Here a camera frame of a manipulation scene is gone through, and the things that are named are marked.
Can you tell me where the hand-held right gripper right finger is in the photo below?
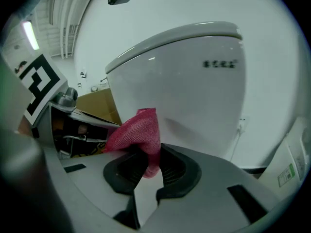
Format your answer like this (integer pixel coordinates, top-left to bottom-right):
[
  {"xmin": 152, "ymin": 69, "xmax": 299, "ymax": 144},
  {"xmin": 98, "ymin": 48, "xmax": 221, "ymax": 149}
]
[{"xmin": 145, "ymin": 143, "xmax": 290, "ymax": 233}]

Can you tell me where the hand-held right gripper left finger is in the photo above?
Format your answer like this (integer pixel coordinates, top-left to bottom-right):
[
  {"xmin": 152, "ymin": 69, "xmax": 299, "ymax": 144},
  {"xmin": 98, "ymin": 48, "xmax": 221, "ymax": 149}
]
[{"xmin": 42, "ymin": 146, "xmax": 149, "ymax": 233}]

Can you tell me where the large cardboard box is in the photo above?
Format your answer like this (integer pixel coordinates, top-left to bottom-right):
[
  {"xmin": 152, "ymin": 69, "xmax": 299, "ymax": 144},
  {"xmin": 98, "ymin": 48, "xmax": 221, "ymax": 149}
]
[{"xmin": 75, "ymin": 87, "xmax": 122, "ymax": 126}]

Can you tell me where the pink cloth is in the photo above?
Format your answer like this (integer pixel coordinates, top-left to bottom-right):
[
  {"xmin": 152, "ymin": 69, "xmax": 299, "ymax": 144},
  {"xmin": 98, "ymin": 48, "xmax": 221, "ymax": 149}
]
[{"xmin": 102, "ymin": 107, "xmax": 162, "ymax": 179}]

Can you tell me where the ceiling tube light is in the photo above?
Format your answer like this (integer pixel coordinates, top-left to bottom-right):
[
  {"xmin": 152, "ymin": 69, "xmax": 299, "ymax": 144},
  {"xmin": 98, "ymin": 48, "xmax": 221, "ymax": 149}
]
[{"xmin": 22, "ymin": 20, "xmax": 40, "ymax": 50}]

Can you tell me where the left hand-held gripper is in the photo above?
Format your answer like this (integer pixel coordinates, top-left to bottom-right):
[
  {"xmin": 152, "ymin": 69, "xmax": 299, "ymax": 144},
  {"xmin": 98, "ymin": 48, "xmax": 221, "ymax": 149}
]
[{"xmin": 18, "ymin": 53, "xmax": 122, "ymax": 158}]

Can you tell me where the white power cord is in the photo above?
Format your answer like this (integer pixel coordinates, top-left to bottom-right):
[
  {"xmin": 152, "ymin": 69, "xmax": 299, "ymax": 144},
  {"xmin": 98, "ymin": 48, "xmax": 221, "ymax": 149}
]
[{"xmin": 228, "ymin": 116, "xmax": 250, "ymax": 164}]

